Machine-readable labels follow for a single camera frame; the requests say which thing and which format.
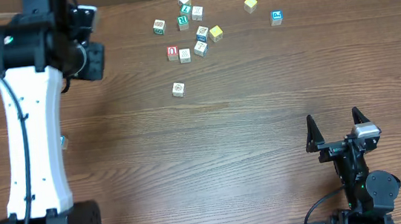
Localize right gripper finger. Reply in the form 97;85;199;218
306;115;325;153
352;106;370;125

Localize red letter U block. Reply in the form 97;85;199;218
166;45;179;62

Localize white zigzag picture block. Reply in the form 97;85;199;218
179;48;192;64

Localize white blue edged block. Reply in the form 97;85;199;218
194;41;208;57

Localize blue number five block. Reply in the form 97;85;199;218
61;136;68;150

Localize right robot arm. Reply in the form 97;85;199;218
303;107;401;224

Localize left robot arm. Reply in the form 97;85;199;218
0;0;105;224

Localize green letter B block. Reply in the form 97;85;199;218
153;19;166;36

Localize teal letter R block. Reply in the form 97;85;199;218
177;15;189;31

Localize teal letter L block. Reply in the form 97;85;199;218
180;4;192;18

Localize white patterned wooden block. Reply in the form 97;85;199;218
191;6;203;21

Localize lone white picture block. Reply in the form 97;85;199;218
172;82;186;98

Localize blue edged picture block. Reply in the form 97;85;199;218
196;25;209;42

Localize blue letter P block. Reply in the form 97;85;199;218
270;10;283;26

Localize yellow block near cluster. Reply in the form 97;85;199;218
209;25;224;42

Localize far yellow wooden block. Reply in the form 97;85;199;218
244;0;258;13

